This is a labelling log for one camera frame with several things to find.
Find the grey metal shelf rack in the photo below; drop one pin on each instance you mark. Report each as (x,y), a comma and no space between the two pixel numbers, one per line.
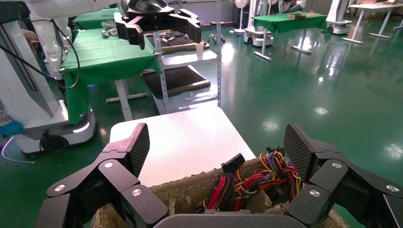
(163,81)

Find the green cloth table with box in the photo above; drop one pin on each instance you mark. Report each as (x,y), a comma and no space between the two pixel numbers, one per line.
(289,24)

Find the large green cloth table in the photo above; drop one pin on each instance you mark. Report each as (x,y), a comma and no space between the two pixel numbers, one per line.
(107,59)

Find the white wheeled robot body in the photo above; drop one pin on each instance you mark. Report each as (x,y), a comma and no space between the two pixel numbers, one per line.
(25,94)

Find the wheeled stool base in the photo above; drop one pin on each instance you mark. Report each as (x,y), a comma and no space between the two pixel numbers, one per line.
(216,36)

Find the white standing fan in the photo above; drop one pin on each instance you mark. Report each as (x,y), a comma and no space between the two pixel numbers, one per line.
(240,12)

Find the white robot with column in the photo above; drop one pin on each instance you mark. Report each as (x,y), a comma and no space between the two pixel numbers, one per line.
(338,19)

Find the flat brown cardboard box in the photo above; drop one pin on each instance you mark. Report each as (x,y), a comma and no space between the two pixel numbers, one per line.
(300,15)

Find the white paper cup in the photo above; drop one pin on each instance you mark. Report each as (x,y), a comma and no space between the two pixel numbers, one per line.
(199,51)

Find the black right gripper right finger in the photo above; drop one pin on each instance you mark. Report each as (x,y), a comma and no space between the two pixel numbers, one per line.
(340,188)

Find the brown pulp cardboard divider box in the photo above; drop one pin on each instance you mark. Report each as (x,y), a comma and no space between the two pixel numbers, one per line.
(185,192)

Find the white desk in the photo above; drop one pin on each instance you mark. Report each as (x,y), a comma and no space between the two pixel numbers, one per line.
(371,7)

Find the black shelf mat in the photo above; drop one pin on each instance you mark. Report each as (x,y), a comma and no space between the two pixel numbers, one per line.
(179,42)
(176,78)

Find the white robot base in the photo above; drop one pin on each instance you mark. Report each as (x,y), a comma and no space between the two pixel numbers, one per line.
(258,36)

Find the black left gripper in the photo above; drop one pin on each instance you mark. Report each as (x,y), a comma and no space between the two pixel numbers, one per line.
(151,19)

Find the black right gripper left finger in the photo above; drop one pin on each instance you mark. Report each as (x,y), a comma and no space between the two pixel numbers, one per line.
(94,185)

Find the blue bag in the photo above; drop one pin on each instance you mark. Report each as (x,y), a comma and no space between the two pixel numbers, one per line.
(11,128)

